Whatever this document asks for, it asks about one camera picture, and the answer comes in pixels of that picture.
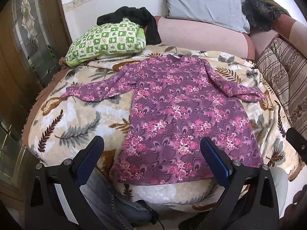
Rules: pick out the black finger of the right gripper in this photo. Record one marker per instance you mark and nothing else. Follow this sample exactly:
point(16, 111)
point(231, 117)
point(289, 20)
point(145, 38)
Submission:
point(297, 141)

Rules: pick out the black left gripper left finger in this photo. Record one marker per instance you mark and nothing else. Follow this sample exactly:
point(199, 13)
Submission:
point(55, 200)

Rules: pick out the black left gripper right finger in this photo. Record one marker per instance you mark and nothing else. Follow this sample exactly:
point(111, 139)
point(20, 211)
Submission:
point(249, 199)

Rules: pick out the purple floral shirt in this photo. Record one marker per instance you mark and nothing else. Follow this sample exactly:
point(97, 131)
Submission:
point(177, 101)

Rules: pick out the blue jeans leg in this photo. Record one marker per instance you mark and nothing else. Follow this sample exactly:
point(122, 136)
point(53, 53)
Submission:
point(112, 208)

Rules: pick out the beige leaf-pattern blanket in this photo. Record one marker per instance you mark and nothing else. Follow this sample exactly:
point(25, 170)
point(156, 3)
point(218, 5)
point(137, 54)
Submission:
point(58, 127)

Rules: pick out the striped brown quilt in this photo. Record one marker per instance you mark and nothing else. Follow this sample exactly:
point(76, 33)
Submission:
point(284, 69)

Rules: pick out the grey pillow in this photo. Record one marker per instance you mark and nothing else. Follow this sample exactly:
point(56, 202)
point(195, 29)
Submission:
point(225, 13)

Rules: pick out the pink bolster cushion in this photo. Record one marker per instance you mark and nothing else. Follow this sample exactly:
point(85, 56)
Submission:
point(202, 36)

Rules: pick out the wooden glass door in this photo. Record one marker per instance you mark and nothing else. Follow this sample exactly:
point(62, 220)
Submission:
point(34, 36)

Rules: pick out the green patterned pillow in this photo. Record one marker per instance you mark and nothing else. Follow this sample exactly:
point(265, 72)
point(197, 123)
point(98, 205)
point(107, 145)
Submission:
point(110, 39)

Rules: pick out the black garment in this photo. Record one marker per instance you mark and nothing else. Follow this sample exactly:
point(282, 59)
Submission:
point(139, 16)

